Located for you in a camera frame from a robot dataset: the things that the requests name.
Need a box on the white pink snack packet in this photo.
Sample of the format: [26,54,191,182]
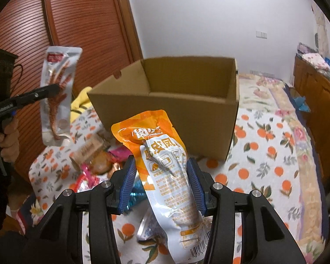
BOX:
[71,145,132,193]

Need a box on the brown meat snack packet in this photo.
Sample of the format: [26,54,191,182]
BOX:
[70,134,113,175]

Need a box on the wooden louvered wardrobe door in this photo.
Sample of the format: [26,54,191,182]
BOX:
[0,0,144,176]

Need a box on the orange chicken feet snack bag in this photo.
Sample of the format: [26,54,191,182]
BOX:
[111,110,210,263]

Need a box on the person's left hand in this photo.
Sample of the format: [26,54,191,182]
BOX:
[0,117,19,163]

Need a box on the orange print tablecloth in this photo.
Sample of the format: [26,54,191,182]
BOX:
[16,73,328,263]

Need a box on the yellow cloth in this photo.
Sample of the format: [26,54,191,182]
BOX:
[70,86,92,123]

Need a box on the folded floral cloth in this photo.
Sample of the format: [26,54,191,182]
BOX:
[302,53,330,72]

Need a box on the white red snack packet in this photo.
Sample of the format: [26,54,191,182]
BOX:
[40,46,83,147]

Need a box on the blue foil candy wrapper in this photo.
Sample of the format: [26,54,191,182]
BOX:
[126,179,147,211]

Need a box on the silver printed snack packet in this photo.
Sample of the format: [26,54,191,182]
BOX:
[136,207,167,241]

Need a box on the blue object near cabinet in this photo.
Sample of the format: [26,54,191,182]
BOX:
[293,97,311,113]

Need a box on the brown cardboard box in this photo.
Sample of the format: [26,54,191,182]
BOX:
[88,56,240,160]

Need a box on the wooden sideboard cabinet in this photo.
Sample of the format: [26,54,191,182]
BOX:
[293,56,330,183]

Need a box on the white wall switch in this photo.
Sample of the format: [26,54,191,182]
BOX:
[256,31,268,39]

